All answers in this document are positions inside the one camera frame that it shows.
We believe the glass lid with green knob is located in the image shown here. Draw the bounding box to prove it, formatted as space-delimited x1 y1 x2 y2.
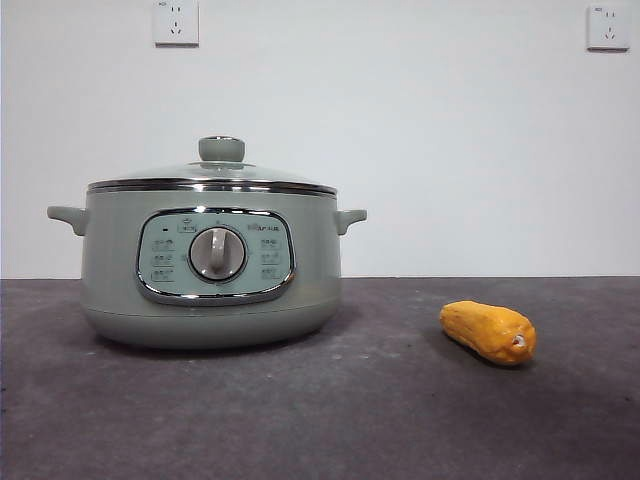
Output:
88 135 338 194

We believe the yellow corn cob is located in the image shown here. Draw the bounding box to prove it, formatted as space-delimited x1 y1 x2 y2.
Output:
439 300 538 367

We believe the sage green electric pot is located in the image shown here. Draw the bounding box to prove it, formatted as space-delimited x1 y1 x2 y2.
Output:
47 187 368 351

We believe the white wall socket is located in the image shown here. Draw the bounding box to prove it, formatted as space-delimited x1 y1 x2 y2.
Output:
586 4 631 53
153 0 200 49

